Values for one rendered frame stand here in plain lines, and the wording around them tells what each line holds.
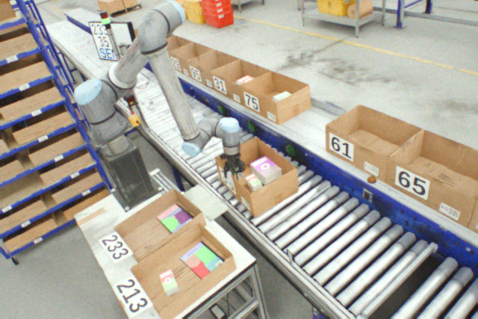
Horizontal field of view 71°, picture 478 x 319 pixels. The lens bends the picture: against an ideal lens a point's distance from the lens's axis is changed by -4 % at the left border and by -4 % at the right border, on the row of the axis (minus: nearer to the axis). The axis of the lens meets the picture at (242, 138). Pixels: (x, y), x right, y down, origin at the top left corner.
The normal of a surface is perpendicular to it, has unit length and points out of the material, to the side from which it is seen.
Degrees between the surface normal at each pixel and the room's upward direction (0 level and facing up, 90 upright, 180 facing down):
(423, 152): 90
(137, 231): 0
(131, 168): 90
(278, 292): 0
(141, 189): 90
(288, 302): 0
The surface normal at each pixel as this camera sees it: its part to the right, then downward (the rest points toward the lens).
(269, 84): 0.57, 0.38
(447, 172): -0.16, -0.81
